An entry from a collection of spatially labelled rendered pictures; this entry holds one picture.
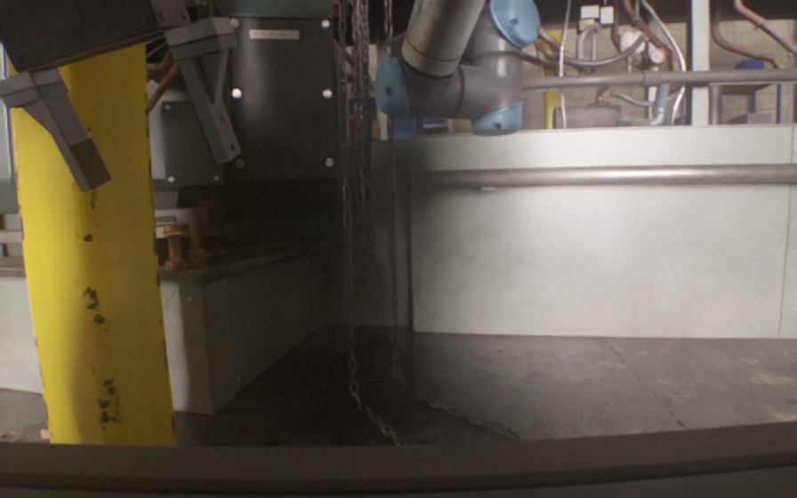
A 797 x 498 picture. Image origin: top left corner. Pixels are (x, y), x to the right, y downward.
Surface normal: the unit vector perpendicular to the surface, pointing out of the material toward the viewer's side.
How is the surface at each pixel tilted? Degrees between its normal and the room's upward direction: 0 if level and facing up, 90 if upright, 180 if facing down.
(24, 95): 113
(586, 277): 90
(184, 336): 90
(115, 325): 90
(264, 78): 90
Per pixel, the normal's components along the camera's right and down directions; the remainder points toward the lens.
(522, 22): 0.61, 0.07
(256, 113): 0.16, 0.10
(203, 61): -0.05, 0.49
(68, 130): 0.98, -0.14
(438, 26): -0.35, 0.76
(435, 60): -0.04, 0.86
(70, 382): -0.18, 0.11
